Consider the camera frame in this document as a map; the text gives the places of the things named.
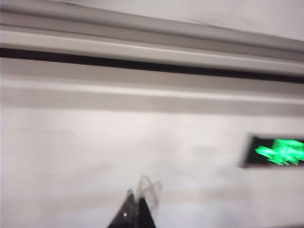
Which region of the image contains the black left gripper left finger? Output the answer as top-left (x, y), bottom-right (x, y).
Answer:
top-left (106, 187), bottom-right (136, 228)

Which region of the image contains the whiteboard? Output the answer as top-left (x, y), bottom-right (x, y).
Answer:
top-left (63, 0), bottom-right (304, 46)

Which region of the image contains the green black exit sign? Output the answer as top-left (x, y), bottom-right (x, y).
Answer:
top-left (239, 133), bottom-right (304, 169)

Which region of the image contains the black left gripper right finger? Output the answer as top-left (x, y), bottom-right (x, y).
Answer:
top-left (137, 175), bottom-right (163, 228)

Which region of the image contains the aluminium whiteboard tray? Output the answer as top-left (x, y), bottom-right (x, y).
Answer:
top-left (0, 3), bottom-right (304, 84)

